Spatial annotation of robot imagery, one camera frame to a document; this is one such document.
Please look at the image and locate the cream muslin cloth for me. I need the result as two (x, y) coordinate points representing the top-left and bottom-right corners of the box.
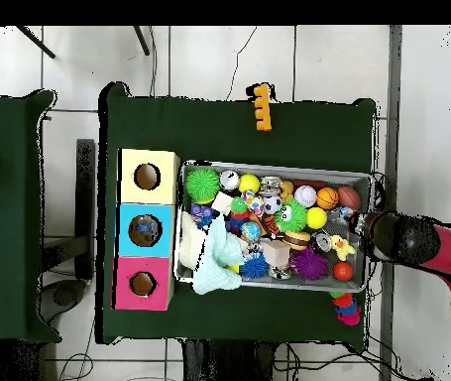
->
(176, 212), (208, 273)

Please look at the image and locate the mint green cloth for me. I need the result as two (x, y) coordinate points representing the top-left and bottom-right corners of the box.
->
(192, 215), (249, 299)

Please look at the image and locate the green spiky ball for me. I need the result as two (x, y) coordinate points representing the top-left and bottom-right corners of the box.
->
(275, 198), (309, 235)
(184, 166), (222, 205)

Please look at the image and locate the clear plastic packet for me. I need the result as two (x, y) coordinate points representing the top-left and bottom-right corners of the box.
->
(329, 205), (360, 227)
(135, 221), (162, 242)

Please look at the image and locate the purple spiky toy with eyes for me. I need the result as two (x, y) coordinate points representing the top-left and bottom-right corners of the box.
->
(290, 248), (330, 282)

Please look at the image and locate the black can with silver top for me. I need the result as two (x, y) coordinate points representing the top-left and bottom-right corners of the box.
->
(312, 230), (334, 252)

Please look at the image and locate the orange plastic comb toy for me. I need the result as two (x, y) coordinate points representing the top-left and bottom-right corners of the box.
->
(246, 82), (274, 132)

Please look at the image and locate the yellow duck toy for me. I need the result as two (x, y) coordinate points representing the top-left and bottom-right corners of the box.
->
(329, 233), (359, 262)

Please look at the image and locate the wooden box with three holes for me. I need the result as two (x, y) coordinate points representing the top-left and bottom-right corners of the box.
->
(112, 147), (180, 313)

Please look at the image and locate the clear mesh bin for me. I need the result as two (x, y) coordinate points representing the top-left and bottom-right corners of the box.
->
(174, 161), (373, 294)

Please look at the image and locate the plain wooden cube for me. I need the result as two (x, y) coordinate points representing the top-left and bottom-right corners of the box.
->
(261, 240), (291, 270)

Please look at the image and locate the toy hamburger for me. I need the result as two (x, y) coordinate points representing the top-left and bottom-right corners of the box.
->
(282, 229), (312, 251)

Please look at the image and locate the dark green tablecloth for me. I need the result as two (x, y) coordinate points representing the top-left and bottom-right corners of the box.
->
(0, 89), (58, 344)
(97, 81), (379, 350)

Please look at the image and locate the white baseball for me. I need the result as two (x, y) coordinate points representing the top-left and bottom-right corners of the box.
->
(293, 185), (318, 207)

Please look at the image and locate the yellow smiley ball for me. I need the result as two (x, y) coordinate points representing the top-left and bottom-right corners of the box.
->
(305, 206), (329, 230)

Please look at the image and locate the small orange basketball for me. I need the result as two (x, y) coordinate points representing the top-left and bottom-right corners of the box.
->
(315, 187), (341, 211)

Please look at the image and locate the black tripod leg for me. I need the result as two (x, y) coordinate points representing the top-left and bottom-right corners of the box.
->
(14, 26), (56, 60)
(133, 26), (152, 57)

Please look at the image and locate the grey floor strip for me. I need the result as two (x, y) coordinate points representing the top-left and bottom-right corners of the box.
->
(387, 26), (404, 214)

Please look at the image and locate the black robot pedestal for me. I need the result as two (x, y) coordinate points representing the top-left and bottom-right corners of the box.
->
(180, 339), (278, 381)

